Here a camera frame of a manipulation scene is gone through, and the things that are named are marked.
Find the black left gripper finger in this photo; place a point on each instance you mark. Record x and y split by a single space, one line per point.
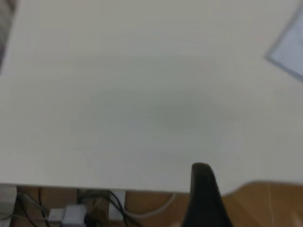
204 201

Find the clear zip bag green zipper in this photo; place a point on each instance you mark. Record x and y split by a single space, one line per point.
291 52

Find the grey power adapter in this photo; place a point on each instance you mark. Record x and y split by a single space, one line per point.
73 214

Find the white power adapter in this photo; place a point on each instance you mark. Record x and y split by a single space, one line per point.
55 215

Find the white wall socket box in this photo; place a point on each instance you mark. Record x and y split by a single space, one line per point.
117 212

